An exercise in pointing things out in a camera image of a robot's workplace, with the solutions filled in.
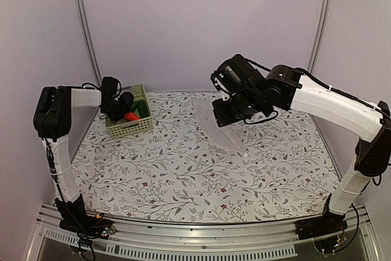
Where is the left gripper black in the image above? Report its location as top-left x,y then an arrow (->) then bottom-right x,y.
102,95 -> 131,121

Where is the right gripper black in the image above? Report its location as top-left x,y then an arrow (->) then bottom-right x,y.
211,89 -> 262,127

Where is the toy carrot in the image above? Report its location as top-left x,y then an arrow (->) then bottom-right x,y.
123,112 -> 140,121

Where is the clear zip top bag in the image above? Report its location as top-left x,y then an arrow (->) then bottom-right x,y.
192,98 -> 250,158

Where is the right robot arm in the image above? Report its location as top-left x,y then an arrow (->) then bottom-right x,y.
210,54 -> 390,238

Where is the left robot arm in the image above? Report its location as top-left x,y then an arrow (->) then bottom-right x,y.
33,77 -> 134,237

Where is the cream plastic basket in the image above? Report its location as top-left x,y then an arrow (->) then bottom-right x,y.
105,84 -> 153,139

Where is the floral table mat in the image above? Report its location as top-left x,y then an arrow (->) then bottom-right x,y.
73,92 -> 339,223

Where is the front aluminium rail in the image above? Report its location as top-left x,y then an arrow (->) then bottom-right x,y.
27,208 -> 379,261

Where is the left metal frame post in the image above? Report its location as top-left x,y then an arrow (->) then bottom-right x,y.
75,0 -> 102,84

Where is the metal frame post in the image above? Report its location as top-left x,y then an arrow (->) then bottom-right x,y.
75,0 -> 102,84
307,0 -> 332,73

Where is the right metal frame post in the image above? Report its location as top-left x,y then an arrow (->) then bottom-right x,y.
307,0 -> 332,73

